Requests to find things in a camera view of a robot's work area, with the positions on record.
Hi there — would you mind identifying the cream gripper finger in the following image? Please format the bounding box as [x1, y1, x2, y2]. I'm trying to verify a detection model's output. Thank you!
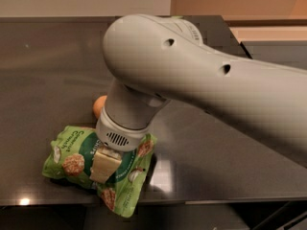
[90, 146, 122, 183]

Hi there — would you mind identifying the orange fruit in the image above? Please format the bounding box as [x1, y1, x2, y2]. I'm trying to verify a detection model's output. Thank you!
[92, 95, 106, 119]

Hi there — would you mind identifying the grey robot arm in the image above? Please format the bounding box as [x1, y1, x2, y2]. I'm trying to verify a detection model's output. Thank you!
[96, 14, 307, 166]

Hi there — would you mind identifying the green rice chip bag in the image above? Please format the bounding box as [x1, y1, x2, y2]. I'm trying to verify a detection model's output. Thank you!
[42, 126, 156, 218]

